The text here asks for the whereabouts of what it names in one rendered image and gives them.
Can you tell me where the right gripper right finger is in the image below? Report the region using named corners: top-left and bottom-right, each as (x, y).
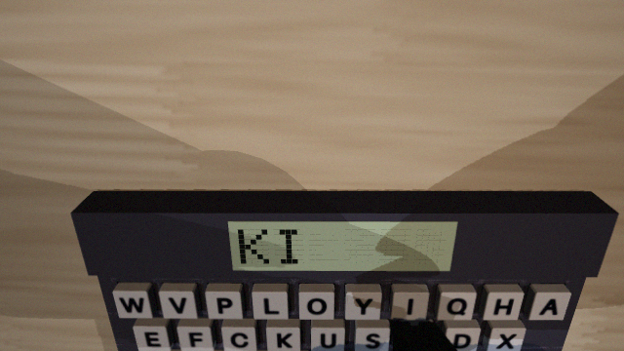
top-left (415, 322), bottom-right (457, 351)

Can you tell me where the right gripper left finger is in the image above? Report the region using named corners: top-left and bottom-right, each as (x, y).
top-left (393, 322), bottom-right (431, 351)

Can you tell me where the dark grey keyboard case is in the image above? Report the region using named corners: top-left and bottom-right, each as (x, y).
top-left (71, 191), bottom-right (619, 351)

